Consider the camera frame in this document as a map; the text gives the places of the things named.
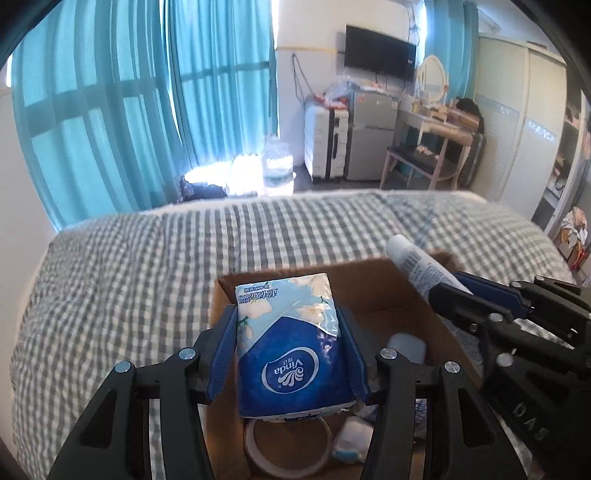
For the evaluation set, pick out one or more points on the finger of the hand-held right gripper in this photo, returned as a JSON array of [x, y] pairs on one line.
[[461, 309], [498, 295]]

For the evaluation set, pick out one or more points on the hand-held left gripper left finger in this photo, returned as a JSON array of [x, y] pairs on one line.
[[221, 350]]

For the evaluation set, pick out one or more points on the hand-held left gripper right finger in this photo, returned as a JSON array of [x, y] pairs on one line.
[[358, 364]]

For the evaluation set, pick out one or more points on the white cream tube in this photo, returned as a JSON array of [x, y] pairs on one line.
[[415, 265]]

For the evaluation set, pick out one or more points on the brown cardboard box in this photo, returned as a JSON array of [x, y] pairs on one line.
[[397, 304]]

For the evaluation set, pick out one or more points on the blue white tissue pack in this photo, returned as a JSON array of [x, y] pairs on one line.
[[291, 341]]

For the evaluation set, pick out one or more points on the white tape roll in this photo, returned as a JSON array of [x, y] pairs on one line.
[[253, 445]]

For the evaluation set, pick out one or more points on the pile of clothes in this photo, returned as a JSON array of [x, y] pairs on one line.
[[575, 235]]

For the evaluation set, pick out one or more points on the bed with checkered cover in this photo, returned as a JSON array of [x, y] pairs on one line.
[[138, 277]]

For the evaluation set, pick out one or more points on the dark suitcase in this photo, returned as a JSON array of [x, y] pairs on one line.
[[475, 159]]

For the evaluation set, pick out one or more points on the wooden chair black seat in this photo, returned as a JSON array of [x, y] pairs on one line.
[[415, 159]]

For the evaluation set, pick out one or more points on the dark cloth on floor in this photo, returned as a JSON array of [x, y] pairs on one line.
[[203, 190]]

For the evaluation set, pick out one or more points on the cream louvered wardrobe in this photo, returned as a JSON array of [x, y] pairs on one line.
[[517, 129]]

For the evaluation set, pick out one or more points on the black bag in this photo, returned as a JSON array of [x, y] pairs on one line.
[[471, 113]]

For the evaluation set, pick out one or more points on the large clear water jug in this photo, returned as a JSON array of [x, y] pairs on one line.
[[277, 166]]

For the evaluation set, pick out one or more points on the wooden dressing table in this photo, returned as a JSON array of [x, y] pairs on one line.
[[418, 119]]

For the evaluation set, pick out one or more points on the grey small fridge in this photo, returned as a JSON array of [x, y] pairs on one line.
[[371, 134]]

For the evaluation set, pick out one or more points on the white suitcase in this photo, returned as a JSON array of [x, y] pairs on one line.
[[323, 143]]

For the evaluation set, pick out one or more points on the white oval mirror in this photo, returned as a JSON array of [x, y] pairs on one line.
[[433, 78]]

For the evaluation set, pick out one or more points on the clear plastic bag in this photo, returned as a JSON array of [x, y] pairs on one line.
[[337, 94]]

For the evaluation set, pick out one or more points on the teal curtain beside wardrobe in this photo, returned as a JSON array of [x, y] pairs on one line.
[[455, 46]]

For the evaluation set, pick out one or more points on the wide teal curtain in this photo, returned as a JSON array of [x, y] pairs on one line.
[[92, 115]]

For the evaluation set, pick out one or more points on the narrow teal curtain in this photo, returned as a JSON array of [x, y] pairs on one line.
[[221, 69]]

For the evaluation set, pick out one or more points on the black wall television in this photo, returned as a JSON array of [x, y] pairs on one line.
[[378, 53]]

